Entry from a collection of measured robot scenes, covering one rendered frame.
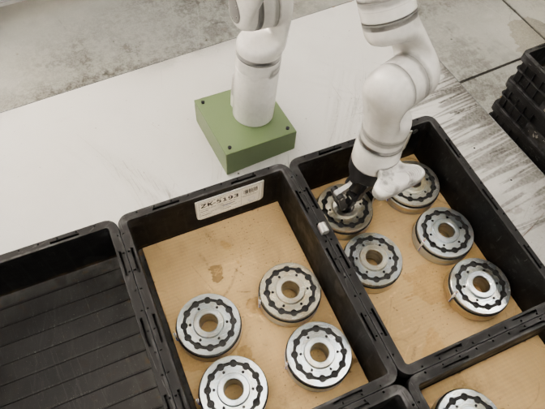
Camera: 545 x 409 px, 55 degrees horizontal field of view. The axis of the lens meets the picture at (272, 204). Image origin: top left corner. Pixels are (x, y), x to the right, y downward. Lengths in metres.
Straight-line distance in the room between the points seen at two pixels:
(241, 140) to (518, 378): 0.68
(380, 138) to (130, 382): 0.53
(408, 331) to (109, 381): 0.48
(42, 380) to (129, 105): 0.68
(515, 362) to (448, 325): 0.12
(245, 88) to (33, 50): 1.63
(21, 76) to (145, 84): 1.21
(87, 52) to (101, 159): 1.33
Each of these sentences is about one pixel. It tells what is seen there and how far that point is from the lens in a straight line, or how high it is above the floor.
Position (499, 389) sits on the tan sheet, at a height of 0.83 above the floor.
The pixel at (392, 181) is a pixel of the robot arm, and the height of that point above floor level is 1.01.
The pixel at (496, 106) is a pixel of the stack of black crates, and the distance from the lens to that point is 1.93.
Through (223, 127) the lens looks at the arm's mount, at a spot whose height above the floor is 0.77.
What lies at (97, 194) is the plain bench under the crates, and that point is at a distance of 1.19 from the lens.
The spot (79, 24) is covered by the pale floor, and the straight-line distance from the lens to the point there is 2.67.
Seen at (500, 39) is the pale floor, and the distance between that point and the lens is 2.80.
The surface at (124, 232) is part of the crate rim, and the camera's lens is 0.86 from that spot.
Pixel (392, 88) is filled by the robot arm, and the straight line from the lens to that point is 0.69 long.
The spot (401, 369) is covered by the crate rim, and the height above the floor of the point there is 0.93.
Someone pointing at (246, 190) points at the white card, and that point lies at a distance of 0.91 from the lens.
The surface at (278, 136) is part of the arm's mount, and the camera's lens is 1.16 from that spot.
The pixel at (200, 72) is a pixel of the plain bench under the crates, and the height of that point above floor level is 0.70.
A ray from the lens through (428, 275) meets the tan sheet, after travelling 0.97.
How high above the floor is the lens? 1.68
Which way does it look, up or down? 59 degrees down
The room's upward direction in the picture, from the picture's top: 5 degrees clockwise
